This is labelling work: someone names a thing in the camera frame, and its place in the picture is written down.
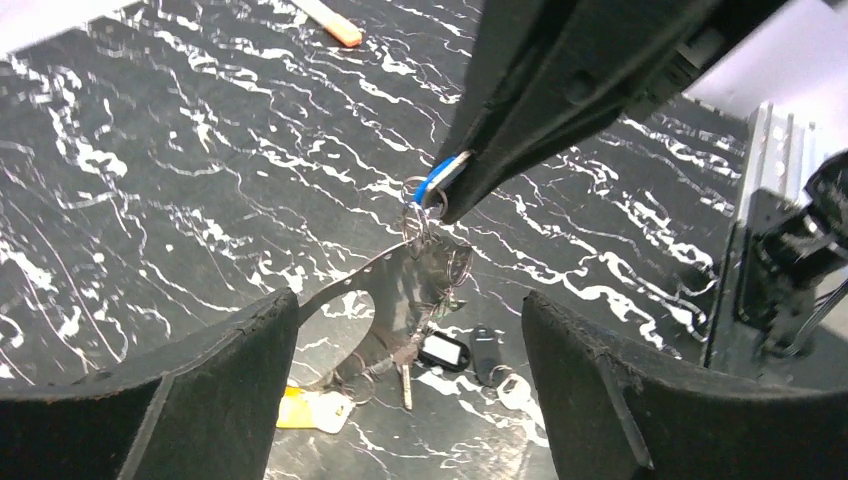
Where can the silver metal key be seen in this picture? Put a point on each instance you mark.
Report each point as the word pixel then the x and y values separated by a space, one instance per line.
pixel 405 378

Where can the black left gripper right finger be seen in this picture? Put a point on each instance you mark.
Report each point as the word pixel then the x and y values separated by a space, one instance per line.
pixel 615 408

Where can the yellow key tag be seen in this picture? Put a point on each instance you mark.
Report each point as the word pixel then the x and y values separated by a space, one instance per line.
pixel 326 411

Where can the black key fob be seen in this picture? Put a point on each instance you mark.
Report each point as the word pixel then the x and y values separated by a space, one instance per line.
pixel 488 366

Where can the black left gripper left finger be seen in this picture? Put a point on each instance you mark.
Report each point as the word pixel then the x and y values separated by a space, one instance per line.
pixel 203 407

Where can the blue key tag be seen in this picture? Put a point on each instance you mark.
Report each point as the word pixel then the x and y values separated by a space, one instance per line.
pixel 441 176

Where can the orange white marker pen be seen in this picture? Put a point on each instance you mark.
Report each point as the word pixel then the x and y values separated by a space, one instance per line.
pixel 338 26

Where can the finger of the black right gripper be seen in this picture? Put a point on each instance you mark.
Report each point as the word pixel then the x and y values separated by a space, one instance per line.
pixel 526 94
pixel 646 53

